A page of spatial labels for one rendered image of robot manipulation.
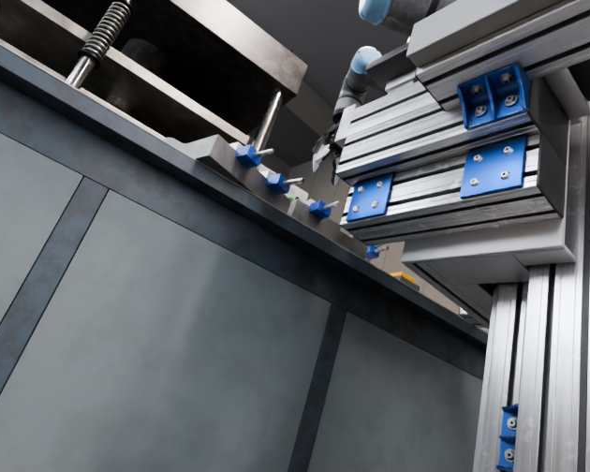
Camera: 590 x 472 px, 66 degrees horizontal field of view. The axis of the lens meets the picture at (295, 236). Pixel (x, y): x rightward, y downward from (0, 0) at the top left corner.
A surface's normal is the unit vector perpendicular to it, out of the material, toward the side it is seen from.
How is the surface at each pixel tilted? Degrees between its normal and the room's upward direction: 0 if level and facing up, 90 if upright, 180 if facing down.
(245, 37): 90
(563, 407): 90
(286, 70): 90
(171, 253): 90
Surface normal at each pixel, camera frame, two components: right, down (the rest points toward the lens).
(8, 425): 0.55, -0.19
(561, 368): -0.70, -0.47
